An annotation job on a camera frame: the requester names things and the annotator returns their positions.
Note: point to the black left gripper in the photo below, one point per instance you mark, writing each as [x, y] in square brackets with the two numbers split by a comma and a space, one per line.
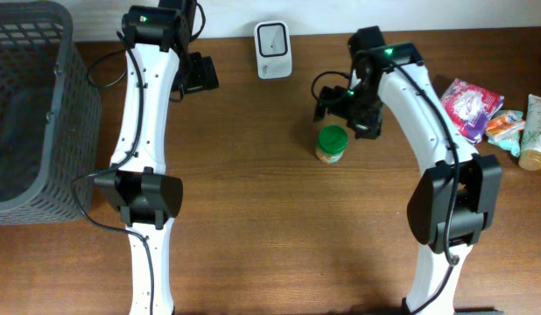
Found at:
[205, 73]

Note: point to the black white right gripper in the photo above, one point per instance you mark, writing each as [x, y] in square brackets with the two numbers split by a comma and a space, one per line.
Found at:
[372, 125]

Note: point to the green lid jar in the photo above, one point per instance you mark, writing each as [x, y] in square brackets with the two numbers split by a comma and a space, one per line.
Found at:
[332, 142]

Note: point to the red purple tissue pack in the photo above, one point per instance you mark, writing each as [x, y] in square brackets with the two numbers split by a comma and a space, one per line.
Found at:
[470, 108]

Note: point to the orange Kleenex tissue pack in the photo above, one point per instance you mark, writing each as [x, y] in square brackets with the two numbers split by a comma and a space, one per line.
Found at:
[504, 125]

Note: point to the mint green wipes pack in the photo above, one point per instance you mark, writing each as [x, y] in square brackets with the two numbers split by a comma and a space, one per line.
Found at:
[510, 143]

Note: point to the white floral cream tube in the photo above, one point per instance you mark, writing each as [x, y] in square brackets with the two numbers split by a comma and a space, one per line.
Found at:
[530, 154]

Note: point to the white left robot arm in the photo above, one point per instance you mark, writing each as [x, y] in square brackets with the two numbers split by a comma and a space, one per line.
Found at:
[155, 43]

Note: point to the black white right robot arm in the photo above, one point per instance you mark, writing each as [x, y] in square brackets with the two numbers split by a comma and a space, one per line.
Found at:
[454, 201]

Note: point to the white barcode scanner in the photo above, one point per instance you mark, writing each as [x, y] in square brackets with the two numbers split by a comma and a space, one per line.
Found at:
[273, 50]

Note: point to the grey plastic basket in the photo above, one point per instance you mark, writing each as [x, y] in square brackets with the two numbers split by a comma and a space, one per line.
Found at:
[49, 116]

